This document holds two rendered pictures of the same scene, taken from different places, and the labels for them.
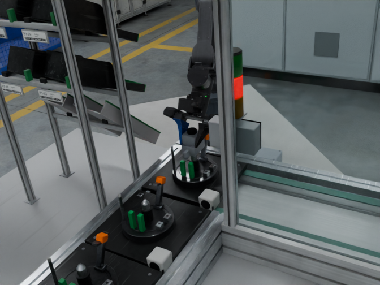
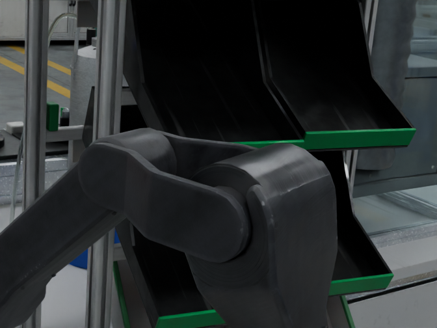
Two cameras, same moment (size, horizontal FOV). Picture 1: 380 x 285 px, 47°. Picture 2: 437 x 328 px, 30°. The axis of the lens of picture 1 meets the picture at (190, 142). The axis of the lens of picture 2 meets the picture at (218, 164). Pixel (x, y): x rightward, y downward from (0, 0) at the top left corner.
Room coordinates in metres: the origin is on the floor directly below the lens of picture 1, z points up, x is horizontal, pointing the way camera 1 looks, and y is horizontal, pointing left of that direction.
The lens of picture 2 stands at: (1.57, -0.48, 1.55)
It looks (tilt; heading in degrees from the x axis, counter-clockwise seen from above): 16 degrees down; 112
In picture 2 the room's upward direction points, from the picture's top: 5 degrees clockwise
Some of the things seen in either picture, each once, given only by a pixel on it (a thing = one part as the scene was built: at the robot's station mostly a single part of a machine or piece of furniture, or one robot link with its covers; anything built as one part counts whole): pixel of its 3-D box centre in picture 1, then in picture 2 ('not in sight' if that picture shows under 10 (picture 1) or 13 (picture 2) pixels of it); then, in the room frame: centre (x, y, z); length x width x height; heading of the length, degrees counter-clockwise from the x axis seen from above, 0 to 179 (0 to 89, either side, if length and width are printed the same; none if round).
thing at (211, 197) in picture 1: (209, 199); not in sight; (0.99, -0.04, 0.97); 0.05 x 0.05 x 0.04; 58
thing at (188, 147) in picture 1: (190, 141); not in sight; (1.12, 0.00, 1.09); 0.08 x 0.04 x 0.07; 148
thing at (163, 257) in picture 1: (146, 211); not in sight; (0.91, 0.13, 1.01); 0.24 x 0.24 x 0.13; 58
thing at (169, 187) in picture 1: (195, 176); not in sight; (1.12, -0.01, 0.96); 0.24 x 0.24 x 0.02; 58
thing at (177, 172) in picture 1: (195, 171); not in sight; (1.12, -0.01, 0.98); 0.14 x 0.14 x 0.02
